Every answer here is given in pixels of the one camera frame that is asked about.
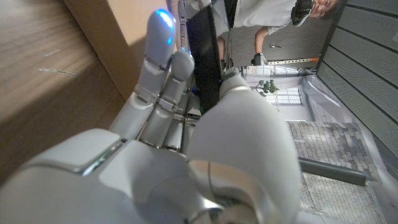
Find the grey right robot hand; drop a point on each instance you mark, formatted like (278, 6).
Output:
(140, 180)

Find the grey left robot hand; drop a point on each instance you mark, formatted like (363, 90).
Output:
(183, 28)

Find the person's bare forearm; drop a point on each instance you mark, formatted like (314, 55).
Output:
(261, 40)

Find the flat brown cardboard box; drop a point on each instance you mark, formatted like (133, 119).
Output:
(124, 31)

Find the person in white shirt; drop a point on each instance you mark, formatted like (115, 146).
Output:
(264, 12)

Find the printed office scene backdrop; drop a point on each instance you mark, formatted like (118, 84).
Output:
(326, 140)

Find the metal rail with orange end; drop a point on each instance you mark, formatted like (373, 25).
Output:
(292, 61)

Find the grey ribbed wall panel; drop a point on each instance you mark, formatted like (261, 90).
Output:
(367, 62)

